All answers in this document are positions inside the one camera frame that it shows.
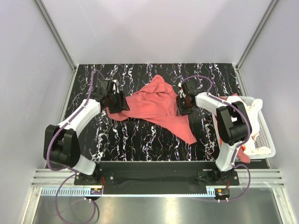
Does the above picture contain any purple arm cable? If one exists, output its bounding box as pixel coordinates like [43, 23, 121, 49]
[179, 75, 252, 203]
[45, 69, 106, 222]

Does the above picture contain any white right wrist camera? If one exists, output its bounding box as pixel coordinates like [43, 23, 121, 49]
[178, 83, 186, 98]

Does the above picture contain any white t shirt in basket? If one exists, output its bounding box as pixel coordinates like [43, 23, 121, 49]
[227, 95, 271, 157]

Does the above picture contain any right aluminium frame post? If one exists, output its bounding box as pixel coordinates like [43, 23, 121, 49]
[235, 0, 280, 70]

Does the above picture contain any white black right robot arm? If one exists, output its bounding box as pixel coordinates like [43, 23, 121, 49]
[176, 80, 252, 185]

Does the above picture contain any dusty pink t shirt in basket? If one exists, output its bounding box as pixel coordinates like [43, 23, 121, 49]
[237, 148, 250, 163]

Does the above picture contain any black marble pattern mat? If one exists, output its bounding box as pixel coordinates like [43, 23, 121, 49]
[64, 63, 241, 161]

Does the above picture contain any white plastic laundry basket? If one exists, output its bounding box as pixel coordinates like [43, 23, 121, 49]
[211, 95, 276, 161]

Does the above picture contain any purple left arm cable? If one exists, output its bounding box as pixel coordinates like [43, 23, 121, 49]
[45, 69, 106, 222]

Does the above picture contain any salmon pink t shirt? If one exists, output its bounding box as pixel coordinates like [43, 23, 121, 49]
[107, 75, 197, 144]

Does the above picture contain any left aluminium frame post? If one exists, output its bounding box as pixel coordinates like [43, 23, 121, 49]
[33, 0, 77, 72]

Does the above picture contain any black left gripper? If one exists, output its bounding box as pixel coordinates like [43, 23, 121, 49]
[107, 91, 130, 114]

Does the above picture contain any slotted grey cable duct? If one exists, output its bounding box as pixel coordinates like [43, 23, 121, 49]
[41, 187, 103, 196]

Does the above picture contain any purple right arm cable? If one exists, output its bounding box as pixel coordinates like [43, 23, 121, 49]
[179, 75, 252, 203]

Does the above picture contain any aluminium frame post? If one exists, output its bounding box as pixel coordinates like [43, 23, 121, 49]
[235, 0, 280, 70]
[33, 0, 77, 72]

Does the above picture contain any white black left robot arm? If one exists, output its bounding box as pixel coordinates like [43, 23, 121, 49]
[43, 79, 130, 185]

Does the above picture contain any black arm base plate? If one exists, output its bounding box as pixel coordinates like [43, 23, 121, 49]
[74, 161, 240, 196]

